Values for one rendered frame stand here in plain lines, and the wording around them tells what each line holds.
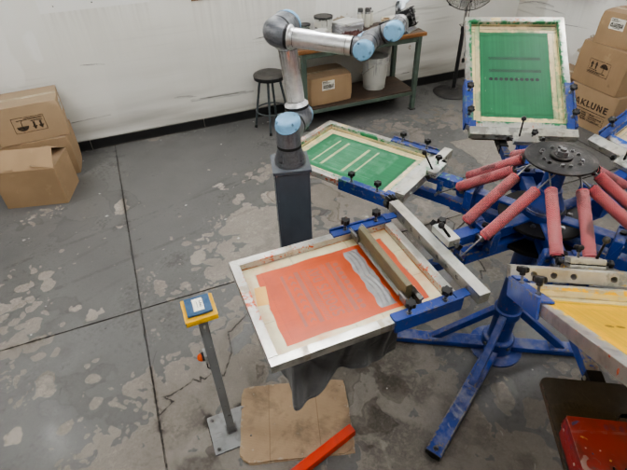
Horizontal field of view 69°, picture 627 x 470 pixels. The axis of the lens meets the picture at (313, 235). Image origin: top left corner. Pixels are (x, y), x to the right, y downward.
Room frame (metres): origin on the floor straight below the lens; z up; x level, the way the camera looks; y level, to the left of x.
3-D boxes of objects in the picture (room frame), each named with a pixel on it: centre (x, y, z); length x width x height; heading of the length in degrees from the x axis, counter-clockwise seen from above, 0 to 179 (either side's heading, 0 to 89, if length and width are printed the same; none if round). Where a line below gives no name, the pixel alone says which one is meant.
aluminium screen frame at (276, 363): (1.36, -0.10, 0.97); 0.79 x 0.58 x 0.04; 111
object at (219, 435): (1.26, 0.47, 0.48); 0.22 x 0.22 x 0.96; 21
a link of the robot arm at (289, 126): (1.97, 0.10, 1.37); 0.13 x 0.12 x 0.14; 160
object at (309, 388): (1.14, -0.12, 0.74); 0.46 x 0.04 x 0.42; 111
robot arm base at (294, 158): (1.97, 0.10, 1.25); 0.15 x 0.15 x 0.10
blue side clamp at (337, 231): (1.70, -0.22, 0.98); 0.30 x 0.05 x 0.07; 111
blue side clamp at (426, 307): (1.18, -0.42, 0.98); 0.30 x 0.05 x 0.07; 111
